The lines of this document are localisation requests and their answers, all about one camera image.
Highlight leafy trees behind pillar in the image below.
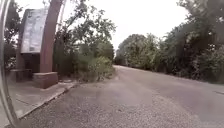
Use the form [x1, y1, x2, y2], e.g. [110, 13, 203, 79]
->
[2, 0, 118, 68]

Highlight green roadside bushes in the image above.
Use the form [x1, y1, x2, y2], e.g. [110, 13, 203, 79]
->
[53, 49, 118, 84]

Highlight low brick block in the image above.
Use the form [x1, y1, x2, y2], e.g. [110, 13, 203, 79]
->
[9, 68, 34, 83]

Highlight grey asphalt road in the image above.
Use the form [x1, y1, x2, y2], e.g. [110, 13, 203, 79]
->
[4, 64, 224, 128]

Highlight wood of green trees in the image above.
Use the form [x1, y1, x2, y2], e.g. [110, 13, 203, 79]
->
[113, 0, 224, 84]

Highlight large grey sign board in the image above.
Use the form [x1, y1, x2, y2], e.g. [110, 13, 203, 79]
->
[14, 8, 50, 73]

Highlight reddish pillar with brick base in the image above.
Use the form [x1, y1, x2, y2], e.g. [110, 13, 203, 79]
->
[32, 0, 64, 90]

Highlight pale concrete pavement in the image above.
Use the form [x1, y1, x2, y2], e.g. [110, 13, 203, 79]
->
[0, 79, 78, 128]

